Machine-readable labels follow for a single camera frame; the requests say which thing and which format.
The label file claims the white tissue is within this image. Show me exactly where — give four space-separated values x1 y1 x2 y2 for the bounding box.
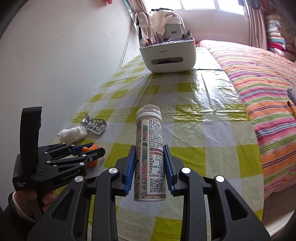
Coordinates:
57 126 88 145

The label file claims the orange peel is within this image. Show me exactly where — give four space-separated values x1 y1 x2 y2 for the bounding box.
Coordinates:
81 143 99 168

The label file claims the silver blister pack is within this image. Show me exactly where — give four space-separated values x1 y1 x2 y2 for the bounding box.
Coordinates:
81 114 107 135

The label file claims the white labelled bottle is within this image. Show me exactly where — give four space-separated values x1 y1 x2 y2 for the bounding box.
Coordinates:
134 104 166 201

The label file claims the left hand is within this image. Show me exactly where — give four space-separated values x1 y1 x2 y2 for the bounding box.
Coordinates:
12 190 57 221

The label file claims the green checkered plastic tablecloth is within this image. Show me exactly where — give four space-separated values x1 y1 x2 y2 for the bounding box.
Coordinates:
54 47 265 241

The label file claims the pencil on bed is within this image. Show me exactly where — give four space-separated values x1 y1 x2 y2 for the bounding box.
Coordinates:
287 101 296 118

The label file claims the striped bed cover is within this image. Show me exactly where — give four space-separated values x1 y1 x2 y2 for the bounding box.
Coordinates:
198 40 295 198

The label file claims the white desk organizer box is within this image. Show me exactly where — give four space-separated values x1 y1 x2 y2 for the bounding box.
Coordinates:
139 36 196 74

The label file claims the beige garment on hook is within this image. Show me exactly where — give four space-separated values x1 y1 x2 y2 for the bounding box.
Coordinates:
136 11 154 46

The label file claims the pink curtain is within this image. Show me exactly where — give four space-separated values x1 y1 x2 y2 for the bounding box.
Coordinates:
246 1 267 50

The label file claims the stack of folded blankets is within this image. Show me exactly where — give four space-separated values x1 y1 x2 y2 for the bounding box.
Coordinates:
264 11 295 62

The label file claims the dotted cloth on cooler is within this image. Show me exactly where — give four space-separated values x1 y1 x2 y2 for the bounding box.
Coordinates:
151 10 177 35

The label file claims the grey air cooler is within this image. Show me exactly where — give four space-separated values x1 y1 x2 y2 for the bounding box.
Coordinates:
152 9 185 41

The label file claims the window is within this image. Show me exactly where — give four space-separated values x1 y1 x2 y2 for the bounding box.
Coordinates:
144 0 247 15

